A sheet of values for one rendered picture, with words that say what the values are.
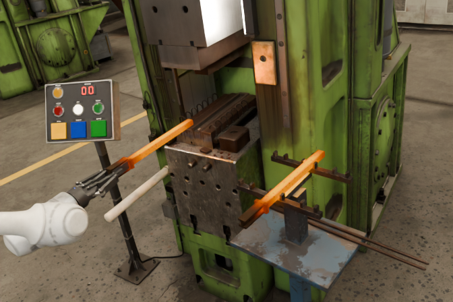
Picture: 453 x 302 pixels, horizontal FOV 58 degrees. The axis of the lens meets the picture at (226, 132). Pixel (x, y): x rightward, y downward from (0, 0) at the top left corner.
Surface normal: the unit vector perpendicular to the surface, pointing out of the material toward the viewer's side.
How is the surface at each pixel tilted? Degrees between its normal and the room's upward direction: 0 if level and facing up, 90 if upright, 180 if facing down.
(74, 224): 73
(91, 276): 0
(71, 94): 60
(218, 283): 89
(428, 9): 90
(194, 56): 90
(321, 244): 0
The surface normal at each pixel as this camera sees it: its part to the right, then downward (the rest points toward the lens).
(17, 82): 0.64, 0.28
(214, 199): -0.53, 0.44
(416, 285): -0.13, -0.88
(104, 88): -0.17, -0.04
